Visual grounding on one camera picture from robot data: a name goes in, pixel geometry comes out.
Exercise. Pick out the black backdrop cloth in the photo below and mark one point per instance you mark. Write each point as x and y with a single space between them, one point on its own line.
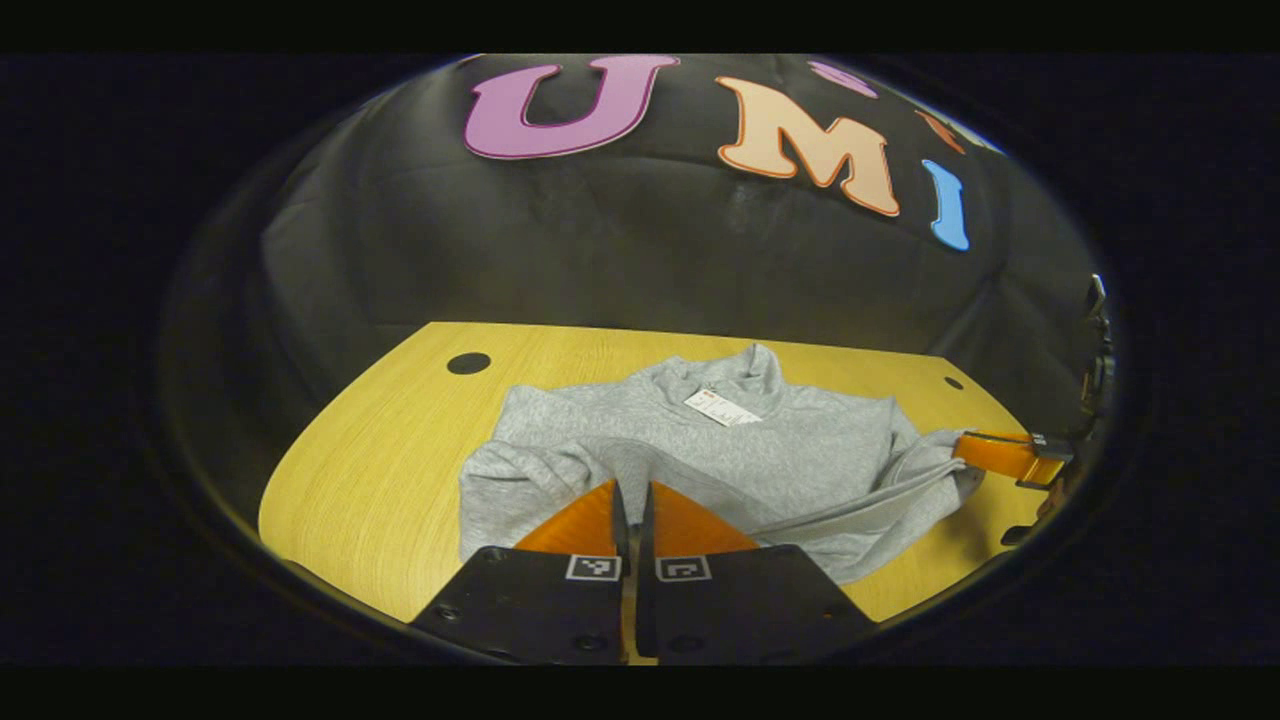
620 250

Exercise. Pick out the grey sweatshirt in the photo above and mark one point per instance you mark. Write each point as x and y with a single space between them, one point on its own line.
780 450

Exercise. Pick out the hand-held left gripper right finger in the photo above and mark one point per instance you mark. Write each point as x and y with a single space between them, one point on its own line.
740 610

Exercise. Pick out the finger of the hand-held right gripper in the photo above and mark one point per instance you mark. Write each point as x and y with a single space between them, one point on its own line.
1005 457

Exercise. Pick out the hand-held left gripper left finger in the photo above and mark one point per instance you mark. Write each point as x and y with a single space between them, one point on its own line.
545 610

